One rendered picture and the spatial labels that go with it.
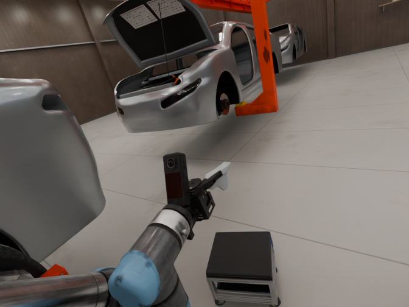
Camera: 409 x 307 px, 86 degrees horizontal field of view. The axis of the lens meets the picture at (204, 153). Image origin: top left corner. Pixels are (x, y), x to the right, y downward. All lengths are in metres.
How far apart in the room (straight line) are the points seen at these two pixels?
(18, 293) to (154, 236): 0.18
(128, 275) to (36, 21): 15.10
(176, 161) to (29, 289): 0.29
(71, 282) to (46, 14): 15.36
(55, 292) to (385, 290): 1.75
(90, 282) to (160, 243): 0.15
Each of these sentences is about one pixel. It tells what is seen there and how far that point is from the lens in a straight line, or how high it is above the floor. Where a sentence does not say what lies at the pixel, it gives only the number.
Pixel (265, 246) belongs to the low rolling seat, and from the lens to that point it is 1.57.
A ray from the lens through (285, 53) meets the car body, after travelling 8.59.
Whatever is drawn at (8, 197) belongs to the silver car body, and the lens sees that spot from 1.44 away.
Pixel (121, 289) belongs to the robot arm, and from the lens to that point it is 0.38.
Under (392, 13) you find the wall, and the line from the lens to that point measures 14.21.
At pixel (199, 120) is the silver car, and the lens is 2.89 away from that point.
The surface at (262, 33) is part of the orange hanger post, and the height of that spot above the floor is 1.64.
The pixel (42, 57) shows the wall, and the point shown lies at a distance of 14.76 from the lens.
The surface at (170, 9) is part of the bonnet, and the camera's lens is 3.47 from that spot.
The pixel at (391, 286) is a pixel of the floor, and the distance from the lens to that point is 1.92.
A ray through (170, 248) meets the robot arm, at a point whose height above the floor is 1.23.
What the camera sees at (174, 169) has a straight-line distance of 0.47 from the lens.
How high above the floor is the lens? 1.49
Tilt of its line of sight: 22 degrees down
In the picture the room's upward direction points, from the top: 15 degrees counter-clockwise
